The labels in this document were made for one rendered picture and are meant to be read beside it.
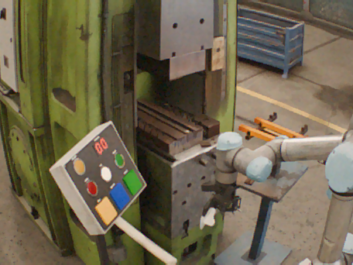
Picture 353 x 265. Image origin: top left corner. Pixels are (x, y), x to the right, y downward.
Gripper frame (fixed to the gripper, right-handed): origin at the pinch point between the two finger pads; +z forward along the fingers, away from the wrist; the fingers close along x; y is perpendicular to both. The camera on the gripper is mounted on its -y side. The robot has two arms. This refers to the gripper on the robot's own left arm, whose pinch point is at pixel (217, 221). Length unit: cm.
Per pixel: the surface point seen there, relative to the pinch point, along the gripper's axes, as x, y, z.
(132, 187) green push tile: -18.8, -26.2, -6.3
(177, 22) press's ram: 15, -49, -58
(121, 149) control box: -17.8, -35.7, -17.5
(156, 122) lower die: 16, -67, -5
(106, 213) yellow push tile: -35.1, -16.0, -7.2
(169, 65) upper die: 11, -49, -40
